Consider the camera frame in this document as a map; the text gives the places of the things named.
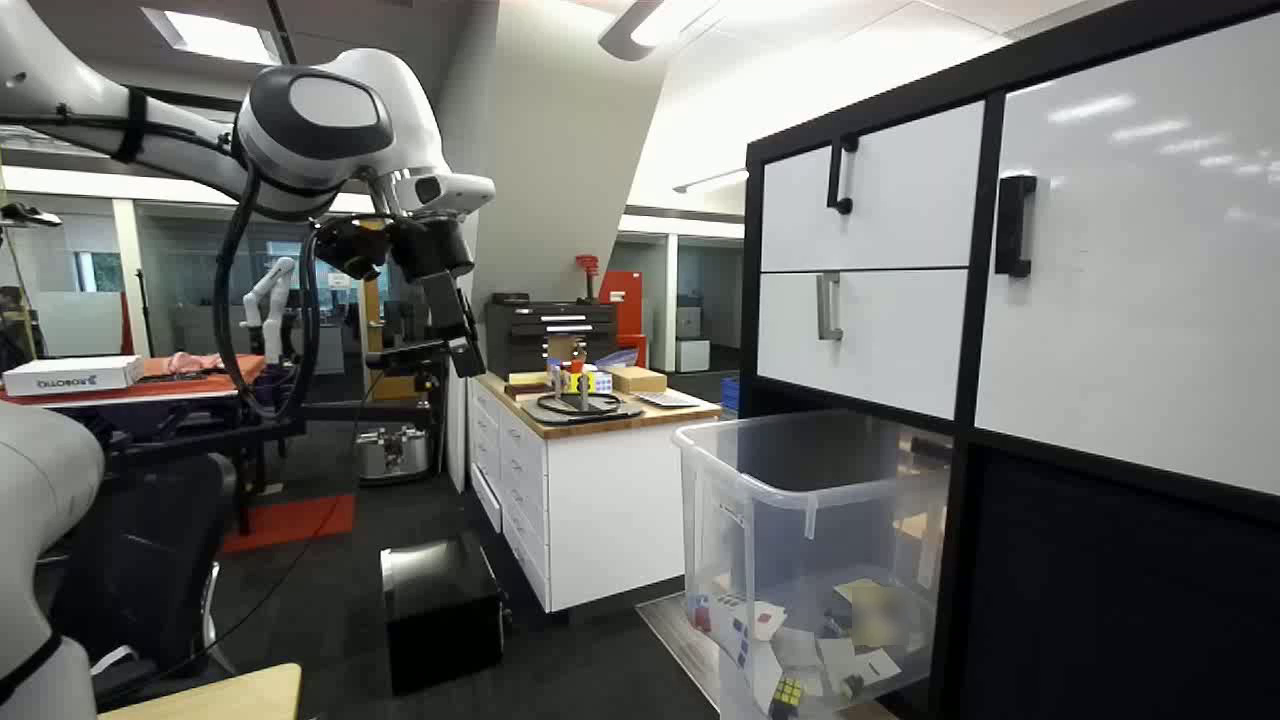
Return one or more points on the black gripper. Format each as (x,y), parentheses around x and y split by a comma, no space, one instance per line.
(431,248)

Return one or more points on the clear plastic storage bin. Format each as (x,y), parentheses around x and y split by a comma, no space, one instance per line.
(813,515)

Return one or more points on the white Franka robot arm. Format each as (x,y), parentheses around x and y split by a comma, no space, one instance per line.
(327,124)

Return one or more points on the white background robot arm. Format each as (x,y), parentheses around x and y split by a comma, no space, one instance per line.
(269,292)

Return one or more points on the black desktop drawer organizer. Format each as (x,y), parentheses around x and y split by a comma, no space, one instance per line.
(545,332)

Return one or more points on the colourful stacking toy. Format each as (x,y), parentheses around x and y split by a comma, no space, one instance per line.
(574,381)

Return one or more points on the metal pot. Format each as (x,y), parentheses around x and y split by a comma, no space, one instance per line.
(394,455)

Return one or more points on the red appliance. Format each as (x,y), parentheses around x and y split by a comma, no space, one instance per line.
(625,313)

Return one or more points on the light wooden block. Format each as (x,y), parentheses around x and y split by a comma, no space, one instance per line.
(637,381)

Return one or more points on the white counter cabinet wood top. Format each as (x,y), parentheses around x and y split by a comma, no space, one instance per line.
(603,504)

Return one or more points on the red floor mat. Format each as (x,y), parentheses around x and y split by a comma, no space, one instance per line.
(294,521)

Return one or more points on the black box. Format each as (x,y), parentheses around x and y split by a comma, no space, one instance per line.
(443,615)

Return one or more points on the red top work table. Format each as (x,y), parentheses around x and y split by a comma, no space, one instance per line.
(175,387)

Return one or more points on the long ceiling light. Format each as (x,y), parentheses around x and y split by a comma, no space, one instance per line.
(660,21)

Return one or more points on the rectangular ceiling light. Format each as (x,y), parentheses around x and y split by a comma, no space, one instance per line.
(212,39)

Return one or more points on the black office chair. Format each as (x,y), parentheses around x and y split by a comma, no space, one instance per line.
(142,562)

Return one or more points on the flat white box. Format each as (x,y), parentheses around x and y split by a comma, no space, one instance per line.
(64,374)

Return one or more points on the light wood table corner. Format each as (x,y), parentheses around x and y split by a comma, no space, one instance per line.
(220,699)

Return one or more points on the rubik's cube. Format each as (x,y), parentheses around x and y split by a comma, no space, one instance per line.
(788,695)

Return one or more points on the white paper cards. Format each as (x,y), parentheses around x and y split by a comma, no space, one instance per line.
(833,655)

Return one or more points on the large white cabinet door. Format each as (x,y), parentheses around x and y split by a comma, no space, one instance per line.
(1145,264)

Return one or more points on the black camera stand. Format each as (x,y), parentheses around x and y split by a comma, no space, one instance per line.
(404,356)

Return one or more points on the yellow door frame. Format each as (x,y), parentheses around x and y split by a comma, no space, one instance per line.
(369,332)

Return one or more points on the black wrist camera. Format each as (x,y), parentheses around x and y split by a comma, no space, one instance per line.
(353,247)

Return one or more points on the black frame storage cabinet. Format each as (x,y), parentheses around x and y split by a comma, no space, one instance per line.
(1106,602)

